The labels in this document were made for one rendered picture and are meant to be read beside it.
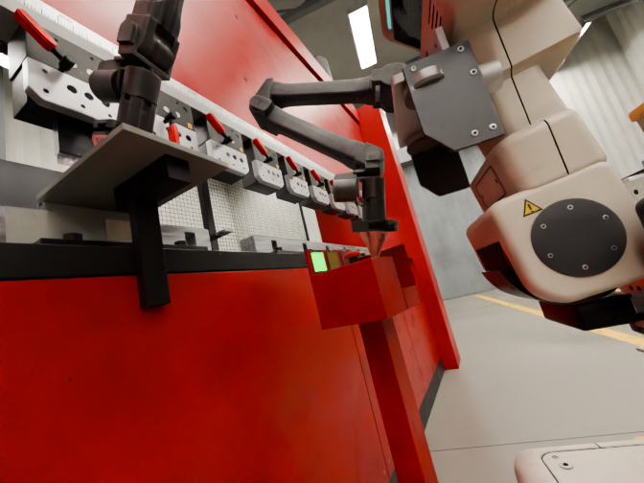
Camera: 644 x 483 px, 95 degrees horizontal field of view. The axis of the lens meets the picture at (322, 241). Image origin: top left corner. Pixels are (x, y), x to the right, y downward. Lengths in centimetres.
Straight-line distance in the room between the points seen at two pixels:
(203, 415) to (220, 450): 7
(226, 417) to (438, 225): 767
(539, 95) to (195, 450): 77
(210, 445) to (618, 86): 1012
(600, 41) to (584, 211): 1015
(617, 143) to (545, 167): 911
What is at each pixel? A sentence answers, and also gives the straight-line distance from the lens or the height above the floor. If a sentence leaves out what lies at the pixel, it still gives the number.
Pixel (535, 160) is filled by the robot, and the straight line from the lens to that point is 52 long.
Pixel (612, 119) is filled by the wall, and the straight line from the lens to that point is 980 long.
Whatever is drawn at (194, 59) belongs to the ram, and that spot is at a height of 153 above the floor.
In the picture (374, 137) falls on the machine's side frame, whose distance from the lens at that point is 278.
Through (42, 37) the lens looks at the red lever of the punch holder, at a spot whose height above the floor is 128.
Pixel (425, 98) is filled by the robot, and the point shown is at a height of 98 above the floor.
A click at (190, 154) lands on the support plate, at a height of 99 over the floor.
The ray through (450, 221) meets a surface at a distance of 812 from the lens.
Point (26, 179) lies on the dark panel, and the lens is 130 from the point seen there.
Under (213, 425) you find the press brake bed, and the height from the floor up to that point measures 56.
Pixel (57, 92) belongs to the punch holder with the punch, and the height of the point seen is 120.
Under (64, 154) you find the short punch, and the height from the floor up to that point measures 110.
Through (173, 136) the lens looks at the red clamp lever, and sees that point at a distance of 83.
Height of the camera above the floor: 72
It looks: 11 degrees up
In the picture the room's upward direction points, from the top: 14 degrees counter-clockwise
